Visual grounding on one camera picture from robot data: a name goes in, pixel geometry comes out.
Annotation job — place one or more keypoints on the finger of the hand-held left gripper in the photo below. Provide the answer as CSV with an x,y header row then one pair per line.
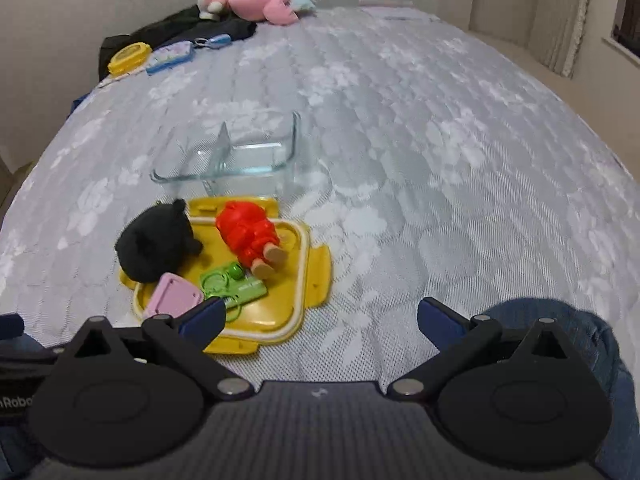
x,y
11,326

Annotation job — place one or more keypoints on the small yellow lidded container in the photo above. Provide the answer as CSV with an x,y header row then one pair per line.
x,y
129,57

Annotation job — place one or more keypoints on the blue key fob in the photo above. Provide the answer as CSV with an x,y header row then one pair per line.
x,y
217,41

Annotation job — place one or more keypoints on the clear glass container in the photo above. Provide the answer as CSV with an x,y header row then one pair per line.
x,y
240,157

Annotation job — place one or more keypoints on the black plush toy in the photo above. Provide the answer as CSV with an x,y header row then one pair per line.
x,y
155,245

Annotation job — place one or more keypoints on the white paper sheet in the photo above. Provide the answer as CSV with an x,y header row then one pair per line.
x,y
400,12

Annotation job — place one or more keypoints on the red hooded doll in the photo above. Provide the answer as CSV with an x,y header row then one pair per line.
x,y
245,232

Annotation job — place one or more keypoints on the black cloth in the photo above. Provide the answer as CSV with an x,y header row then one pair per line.
x,y
175,22

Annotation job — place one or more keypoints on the window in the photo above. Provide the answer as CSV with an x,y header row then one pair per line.
x,y
631,30

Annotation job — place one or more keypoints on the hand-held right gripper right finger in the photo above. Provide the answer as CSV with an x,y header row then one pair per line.
x,y
442,325

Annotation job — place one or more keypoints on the blue printed pencil case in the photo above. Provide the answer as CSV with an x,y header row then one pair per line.
x,y
167,57

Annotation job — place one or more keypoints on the small pink square case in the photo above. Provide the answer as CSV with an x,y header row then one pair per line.
x,y
172,296

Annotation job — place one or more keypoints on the beige curtain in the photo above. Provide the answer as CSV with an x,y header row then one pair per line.
x,y
575,20

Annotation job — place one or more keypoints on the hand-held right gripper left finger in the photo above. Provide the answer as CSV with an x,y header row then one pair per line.
x,y
202,317

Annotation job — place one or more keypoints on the yellow container lid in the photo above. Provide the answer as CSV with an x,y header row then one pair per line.
x,y
280,305

